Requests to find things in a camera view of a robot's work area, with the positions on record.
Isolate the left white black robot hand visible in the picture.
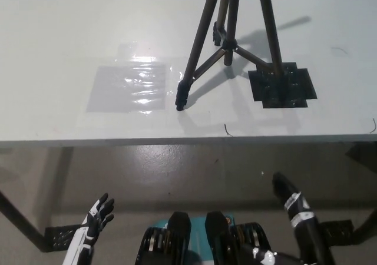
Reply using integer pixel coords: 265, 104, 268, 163
62, 193, 115, 265

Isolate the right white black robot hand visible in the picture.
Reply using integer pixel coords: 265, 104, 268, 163
250, 172, 336, 265

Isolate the bronze black camera tripod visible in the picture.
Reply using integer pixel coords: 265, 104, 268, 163
175, 0, 292, 112

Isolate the black metal table leg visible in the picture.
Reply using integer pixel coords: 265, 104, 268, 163
352, 198, 377, 245
0, 190, 49, 253

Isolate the black teal robot torso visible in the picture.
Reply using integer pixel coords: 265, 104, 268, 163
135, 210, 273, 265

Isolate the black tape patch on table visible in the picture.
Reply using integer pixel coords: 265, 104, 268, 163
247, 61, 318, 110

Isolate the clear tape patch on table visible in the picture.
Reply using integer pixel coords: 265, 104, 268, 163
85, 41, 183, 114

